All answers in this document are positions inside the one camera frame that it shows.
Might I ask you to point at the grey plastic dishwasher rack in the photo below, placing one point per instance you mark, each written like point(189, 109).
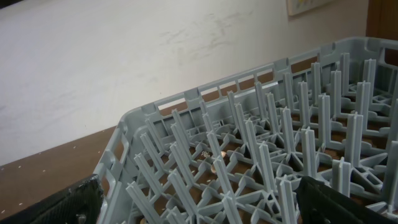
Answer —
point(235, 150)

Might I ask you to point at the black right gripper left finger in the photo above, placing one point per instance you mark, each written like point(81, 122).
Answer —
point(80, 202)

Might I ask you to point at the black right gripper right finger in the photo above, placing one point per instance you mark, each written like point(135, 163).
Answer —
point(319, 203)

